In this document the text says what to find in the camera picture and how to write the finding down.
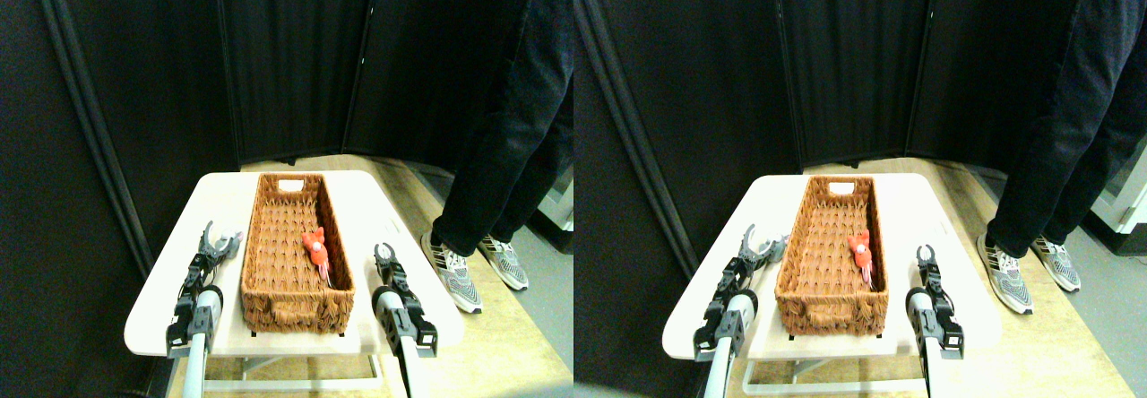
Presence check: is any orange plush toy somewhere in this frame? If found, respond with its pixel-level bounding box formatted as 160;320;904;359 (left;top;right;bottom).
848;230;875;287
300;228;332;287

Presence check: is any low white table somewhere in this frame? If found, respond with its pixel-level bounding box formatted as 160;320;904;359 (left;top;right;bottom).
124;171;465;393
662;174;1003;395

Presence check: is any brown wicker basket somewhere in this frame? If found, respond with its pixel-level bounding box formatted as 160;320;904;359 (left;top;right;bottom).
239;173;357;336
775;176;891;337

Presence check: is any black curtain stand pole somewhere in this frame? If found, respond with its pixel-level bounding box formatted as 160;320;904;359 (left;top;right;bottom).
573;0;702;280
903;0;942;160
772;0;806;171
213;0;245;168
32;0;153;280
341;0;381;159

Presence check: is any white shelf unit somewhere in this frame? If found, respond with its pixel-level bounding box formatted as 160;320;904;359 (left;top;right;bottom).
536;167;574;234
1091;138;1147;235

